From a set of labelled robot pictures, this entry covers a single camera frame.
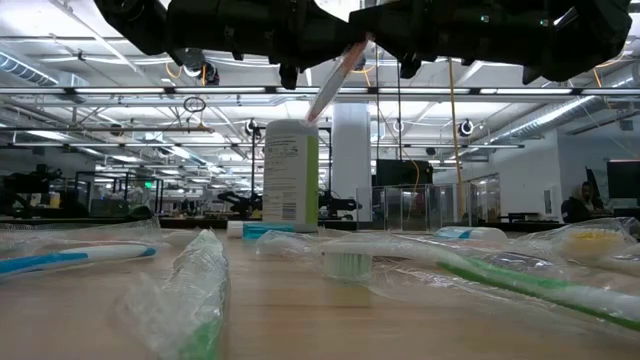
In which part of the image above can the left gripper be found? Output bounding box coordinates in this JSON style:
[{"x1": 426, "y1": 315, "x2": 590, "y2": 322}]
[{"x1": 219, "y1": 0, "x2": 368, "y2": 90}]

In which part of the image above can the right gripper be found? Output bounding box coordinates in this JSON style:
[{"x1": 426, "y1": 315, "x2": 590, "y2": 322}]
[{"x1": 349, "y1": 0, "x2": 484, "y2": 79}]

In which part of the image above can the orange toothbrush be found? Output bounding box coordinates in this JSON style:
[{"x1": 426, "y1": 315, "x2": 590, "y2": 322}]
[
  {"x1": 519, "y1": 218, "x2": 640, "y2": 279},
  {"x1": 304, "y1": 39, "x2": 371, "y2": 125}
]

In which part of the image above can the blue toothbrush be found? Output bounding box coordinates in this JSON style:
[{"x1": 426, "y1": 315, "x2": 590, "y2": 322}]
[{"x1": 0, "y1": 218, "x2": 202, "y2": 281}]

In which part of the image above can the white green wipes canister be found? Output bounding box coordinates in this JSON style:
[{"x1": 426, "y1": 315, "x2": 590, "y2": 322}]
[{"x1": 262, "y1": 118, "x2": 320, "y2": 234}]

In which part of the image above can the black monitor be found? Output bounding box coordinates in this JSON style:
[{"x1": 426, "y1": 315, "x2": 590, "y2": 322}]
[
  {"x1": 374, "y1": 158, "x2": 435, "y2": 188},
  {"x1": 606, "y1": 158, "x2": 640, "y2": 201}
]

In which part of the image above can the person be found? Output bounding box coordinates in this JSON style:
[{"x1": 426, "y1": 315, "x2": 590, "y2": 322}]
[{"x1": 560, "y1": 180, "x2": 609, "y2": 224}]

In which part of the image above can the green wrapped toothbrush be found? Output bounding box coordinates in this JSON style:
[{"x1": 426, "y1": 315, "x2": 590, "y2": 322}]
[
  {"x1": 259, "y1": 232, "x2": 640, "y2": 336},
  {"x1": 122, "y1": 228, "x2": 232, "y2": 360}
]

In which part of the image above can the silver air duct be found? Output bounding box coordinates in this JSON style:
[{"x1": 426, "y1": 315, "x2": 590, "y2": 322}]
[{"x1": 487, "y1": 62, "x2": 640, "y2": 147}]

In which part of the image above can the black aluminium table frame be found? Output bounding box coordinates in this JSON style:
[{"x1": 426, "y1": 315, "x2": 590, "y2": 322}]
[{"x1": 0, "y1": 215, "x2": 640, "y2": 232}]

